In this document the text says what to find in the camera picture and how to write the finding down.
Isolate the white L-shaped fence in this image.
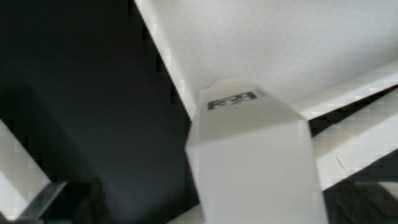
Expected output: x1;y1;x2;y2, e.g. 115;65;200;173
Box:
0;89;398;224

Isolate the white desk leg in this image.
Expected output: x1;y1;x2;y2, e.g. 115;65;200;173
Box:
186;80;328;224

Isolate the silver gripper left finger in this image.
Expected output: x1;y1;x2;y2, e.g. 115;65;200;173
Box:
15;182;67;224

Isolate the white desk top tray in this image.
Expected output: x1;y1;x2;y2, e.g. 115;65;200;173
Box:
132;0;398;118

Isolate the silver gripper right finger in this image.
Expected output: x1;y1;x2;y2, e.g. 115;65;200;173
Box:
355;182;398;207

